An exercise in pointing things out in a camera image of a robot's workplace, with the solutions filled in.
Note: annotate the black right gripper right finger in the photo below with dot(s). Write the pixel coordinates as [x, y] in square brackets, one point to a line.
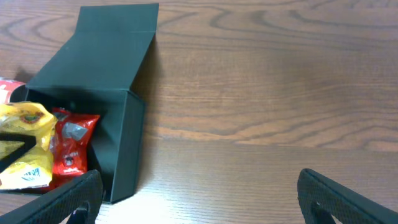
[323, 200]

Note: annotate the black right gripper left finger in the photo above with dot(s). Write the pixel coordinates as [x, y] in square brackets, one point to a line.
[78, 201]

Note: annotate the red chip bag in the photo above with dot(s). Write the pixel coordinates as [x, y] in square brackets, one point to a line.
[73, 132]

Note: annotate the yellow snack bag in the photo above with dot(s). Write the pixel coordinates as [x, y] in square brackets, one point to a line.
[26, 131]

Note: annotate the black gift box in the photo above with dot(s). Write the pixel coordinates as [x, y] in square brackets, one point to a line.
[92, 73]

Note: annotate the red soda can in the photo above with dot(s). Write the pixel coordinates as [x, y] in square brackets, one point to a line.
[12, 91]

